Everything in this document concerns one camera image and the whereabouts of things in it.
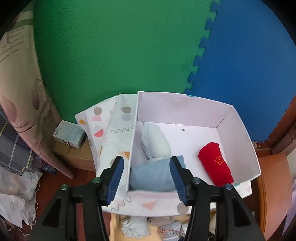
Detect blue foam mat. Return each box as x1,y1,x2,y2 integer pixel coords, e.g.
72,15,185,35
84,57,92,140
184,0,296,143

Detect brown wooden bed frame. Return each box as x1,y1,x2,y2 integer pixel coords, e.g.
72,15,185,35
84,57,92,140
255,152,293,240

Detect brown wooden furniture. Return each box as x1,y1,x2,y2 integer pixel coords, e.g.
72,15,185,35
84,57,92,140
266,93,296,154

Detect red underwear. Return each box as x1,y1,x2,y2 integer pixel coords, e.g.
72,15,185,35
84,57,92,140
198,142,234,187

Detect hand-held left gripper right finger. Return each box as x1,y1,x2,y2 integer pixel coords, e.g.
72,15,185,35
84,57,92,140
169,156,266,241

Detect white patterned table cover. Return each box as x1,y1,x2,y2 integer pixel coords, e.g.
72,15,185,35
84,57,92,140
74,94,252,218

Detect pink leaf-print curtain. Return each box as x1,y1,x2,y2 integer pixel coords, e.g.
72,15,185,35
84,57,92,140
0,11,74,179

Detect pale grey underwear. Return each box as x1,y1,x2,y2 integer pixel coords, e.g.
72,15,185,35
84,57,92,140
140,122,172,160

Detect wooden drawer with grey front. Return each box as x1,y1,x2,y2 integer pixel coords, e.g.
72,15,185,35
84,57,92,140
110,212,220,241

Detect white floral bed sheet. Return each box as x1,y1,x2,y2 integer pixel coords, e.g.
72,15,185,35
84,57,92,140
0,166,43,229

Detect brown cardboard box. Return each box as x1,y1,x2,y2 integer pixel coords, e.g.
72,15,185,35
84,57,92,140
52,137,96,172

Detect light blue small carton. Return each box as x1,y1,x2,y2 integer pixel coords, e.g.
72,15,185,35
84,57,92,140
53,120,87,149

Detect green foam mat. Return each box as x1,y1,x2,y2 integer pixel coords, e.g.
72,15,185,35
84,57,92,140
33,0,218,137

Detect blue plaid blanket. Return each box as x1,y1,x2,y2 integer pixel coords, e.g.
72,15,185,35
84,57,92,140
0,109,35,173

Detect white cardboard box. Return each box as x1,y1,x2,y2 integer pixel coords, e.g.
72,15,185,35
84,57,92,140
126,91,262,193

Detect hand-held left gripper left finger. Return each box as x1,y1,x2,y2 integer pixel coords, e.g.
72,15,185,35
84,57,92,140
28,156,125,241

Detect light blue underwear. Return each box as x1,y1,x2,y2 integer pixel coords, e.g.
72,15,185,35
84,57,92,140
129,156,187,192

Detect blue plastic packet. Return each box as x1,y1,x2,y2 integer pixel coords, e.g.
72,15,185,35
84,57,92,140
40,162,57,174

